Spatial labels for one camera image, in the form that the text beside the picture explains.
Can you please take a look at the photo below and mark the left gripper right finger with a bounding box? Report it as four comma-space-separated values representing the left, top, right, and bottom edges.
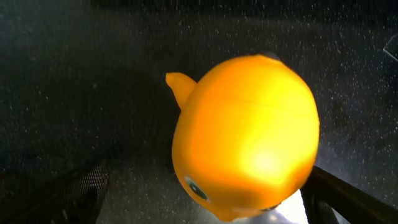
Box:
300, 166, 398, 224

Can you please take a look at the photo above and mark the yellow rubber duck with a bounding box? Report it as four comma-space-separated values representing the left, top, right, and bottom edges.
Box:
165, 54, 320, 222

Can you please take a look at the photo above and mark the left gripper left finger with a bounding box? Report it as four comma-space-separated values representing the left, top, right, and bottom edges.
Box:
0, 158, 110, 224

